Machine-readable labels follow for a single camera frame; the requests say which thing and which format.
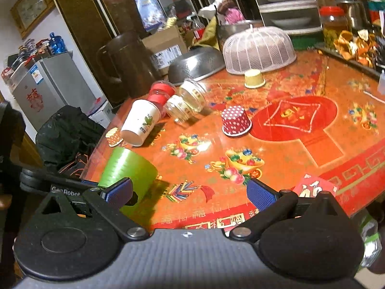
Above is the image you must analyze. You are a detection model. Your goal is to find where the green plastic cup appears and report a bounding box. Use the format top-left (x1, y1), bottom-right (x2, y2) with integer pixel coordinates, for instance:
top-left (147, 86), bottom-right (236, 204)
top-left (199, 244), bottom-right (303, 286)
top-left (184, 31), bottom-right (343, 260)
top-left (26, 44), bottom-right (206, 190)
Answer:
top-left (98, 147), bottom-right (158, 217)

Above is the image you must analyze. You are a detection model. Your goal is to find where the orange polka dot cupcake cup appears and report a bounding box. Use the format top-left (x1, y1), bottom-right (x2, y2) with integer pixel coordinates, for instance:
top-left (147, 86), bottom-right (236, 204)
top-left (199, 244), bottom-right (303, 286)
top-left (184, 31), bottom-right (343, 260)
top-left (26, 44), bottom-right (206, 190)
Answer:
top-left (105, 127), bottom-right (123, 147)

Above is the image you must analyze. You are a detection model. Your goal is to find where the red polka dot cupcake cup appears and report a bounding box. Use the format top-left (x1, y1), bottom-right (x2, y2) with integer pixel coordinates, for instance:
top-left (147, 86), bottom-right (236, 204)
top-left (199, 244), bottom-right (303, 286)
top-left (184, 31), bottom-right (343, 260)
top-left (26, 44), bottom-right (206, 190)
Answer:
top-left (221, 106), bottom-right (252, 137)

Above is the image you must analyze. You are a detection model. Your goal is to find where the white floral paper cup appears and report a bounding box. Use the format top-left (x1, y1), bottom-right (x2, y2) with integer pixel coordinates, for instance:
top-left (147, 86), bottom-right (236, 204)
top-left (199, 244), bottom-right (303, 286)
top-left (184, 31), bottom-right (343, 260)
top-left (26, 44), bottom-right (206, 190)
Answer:
top-left (120, 99), bottom-right (161, 147)

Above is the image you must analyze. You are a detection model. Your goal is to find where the yellow cupcake cup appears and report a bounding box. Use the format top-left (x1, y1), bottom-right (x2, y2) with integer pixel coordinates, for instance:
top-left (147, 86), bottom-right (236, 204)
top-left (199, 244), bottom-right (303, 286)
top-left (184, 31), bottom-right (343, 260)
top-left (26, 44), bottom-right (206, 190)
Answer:
top-left (244, 69), bottom-right (266, 89)

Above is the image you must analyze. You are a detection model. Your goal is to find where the red envelope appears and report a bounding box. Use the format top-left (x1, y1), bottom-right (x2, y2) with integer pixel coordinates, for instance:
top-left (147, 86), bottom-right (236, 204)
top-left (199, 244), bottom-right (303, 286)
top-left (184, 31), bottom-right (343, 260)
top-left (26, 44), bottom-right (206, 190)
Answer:
top-left (293, 174), bottom-right (338, 198)

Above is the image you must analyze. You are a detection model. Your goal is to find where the black bag on chair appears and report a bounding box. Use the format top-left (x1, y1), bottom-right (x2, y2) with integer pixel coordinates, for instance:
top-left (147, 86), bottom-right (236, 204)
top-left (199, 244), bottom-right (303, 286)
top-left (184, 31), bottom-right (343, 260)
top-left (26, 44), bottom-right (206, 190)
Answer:
top-left (35, 105), bottom-right (104, 176)

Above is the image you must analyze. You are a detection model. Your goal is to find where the white box by fridge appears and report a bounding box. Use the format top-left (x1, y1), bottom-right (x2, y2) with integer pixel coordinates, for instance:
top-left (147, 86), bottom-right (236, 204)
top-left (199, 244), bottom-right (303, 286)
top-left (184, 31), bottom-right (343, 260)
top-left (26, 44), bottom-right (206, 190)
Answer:
top-left (87, 96), bottom-right (115, 129)

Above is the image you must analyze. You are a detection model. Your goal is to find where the grey mini fridge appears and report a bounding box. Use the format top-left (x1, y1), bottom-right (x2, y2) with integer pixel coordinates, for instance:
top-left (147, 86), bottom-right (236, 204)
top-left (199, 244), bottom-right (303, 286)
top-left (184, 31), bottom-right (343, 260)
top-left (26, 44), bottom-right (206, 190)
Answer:
top-left (10, 52), bottom-right (103, 130)

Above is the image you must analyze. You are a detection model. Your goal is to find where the clear glass jar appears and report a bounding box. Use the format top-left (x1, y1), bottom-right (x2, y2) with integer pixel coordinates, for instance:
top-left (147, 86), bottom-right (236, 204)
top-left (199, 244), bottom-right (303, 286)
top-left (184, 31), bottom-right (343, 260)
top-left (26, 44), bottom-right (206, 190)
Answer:
top-left (164, 78), bottom-right (207, 125)

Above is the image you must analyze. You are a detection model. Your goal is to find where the red lidded plastic jar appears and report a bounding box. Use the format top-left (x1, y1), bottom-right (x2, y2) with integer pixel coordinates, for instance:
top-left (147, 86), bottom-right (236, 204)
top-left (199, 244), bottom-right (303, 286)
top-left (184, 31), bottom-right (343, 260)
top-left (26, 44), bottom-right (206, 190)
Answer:
top-left (147, 80), bottom-right (176, 118)

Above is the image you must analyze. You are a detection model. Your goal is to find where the blue water bottle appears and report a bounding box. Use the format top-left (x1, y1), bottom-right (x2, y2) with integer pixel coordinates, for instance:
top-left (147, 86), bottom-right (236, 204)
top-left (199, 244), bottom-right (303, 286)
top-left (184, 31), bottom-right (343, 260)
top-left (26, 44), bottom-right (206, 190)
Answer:
top-left (49, 32), bottom-right (67, 55)

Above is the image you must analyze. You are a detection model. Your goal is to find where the brown thermos jug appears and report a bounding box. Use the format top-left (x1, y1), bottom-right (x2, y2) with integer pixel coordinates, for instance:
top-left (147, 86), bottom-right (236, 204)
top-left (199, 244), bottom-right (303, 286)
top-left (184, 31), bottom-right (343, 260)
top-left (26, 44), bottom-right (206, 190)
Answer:
top-left (96, 31), bottom-right (159, 104)

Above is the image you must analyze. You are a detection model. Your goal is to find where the white mesh food cover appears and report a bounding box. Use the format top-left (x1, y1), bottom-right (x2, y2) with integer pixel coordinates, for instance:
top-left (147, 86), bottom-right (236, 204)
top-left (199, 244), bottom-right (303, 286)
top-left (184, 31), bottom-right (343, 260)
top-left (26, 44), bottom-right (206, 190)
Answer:
top-left (223, 27), bottom-right (296, 75)

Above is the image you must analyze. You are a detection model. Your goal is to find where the steel colander bowl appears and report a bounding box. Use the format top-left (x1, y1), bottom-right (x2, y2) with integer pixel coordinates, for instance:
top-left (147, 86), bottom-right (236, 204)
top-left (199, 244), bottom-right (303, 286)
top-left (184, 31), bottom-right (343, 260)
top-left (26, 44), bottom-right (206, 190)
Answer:
top-left (168, 47), bottom-right (225, 85)

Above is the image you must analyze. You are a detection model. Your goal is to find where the cardboard box with label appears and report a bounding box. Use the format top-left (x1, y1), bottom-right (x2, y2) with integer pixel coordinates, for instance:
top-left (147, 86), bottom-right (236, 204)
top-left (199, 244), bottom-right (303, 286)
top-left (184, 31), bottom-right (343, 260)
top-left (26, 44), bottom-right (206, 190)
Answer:
top-left (141, 26), bottom-right (187, 76)

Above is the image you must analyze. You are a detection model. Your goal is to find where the tray of dried peels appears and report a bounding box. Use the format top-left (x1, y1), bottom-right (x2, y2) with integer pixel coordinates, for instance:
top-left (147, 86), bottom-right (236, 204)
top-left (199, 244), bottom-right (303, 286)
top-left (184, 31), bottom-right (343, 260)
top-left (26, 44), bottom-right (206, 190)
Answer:
top-left (314, 29), bottom-right (384, 80)

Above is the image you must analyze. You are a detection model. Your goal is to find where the steel basin with items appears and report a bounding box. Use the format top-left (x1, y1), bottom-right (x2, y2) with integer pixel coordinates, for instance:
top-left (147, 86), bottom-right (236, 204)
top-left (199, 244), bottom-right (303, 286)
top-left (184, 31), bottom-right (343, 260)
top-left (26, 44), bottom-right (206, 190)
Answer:
top-left (216, 20), bottom-right (264, 50)

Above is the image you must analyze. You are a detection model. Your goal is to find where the blue white snack bag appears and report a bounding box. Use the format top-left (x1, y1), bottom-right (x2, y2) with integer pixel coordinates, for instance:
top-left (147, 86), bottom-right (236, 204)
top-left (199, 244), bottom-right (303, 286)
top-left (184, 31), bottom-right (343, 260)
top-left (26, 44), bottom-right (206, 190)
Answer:
top-left (135, 0), bottom-right (165, 32)

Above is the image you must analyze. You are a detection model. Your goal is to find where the red label drink bottle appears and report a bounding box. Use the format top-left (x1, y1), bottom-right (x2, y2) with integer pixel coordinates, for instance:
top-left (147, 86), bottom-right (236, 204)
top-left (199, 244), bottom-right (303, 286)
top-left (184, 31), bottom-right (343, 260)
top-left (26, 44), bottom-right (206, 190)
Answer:
top-left (192, 17), bottom-right (205, 40)

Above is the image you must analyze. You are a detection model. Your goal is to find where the pink cloth item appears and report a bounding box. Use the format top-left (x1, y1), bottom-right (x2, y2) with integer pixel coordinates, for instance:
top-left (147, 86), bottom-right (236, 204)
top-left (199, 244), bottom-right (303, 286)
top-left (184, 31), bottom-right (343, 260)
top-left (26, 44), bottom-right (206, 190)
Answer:
top-left (225, 8), bottom-right (245, 25)

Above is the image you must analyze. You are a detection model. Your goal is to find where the red lid pickle jar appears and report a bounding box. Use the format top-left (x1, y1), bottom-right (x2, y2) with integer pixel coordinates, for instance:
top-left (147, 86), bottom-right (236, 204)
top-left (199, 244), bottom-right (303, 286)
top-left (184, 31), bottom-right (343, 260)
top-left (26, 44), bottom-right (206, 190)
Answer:
top-left (319, 6), bottom-right (349, 50)

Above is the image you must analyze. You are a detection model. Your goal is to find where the white tiered dish rack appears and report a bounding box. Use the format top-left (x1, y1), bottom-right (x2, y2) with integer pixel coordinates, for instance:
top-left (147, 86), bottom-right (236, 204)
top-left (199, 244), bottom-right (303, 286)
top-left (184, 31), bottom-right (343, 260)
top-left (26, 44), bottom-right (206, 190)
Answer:
top-left (256, 0), bottom-right (322, 36)

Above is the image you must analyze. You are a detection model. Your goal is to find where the steel kettle pot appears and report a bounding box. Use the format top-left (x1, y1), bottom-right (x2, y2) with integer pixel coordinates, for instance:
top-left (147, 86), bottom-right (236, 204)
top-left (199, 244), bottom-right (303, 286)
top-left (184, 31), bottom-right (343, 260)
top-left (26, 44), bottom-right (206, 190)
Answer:
top-left (335, 0), bottom-right (367, 30)

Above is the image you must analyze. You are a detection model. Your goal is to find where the clear adhesive wall hook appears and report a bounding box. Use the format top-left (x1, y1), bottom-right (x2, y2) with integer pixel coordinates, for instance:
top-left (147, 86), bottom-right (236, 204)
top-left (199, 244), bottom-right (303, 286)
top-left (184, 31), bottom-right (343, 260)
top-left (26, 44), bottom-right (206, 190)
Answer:
top-left (377, 70), bottom-right (385, 95)

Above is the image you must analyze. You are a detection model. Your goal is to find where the wall clock wooden frame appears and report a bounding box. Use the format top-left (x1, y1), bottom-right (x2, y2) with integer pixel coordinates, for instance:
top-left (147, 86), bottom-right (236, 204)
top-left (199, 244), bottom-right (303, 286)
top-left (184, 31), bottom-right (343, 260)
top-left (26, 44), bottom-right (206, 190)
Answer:
top-left (10, 0), bottom-right (56, 39)

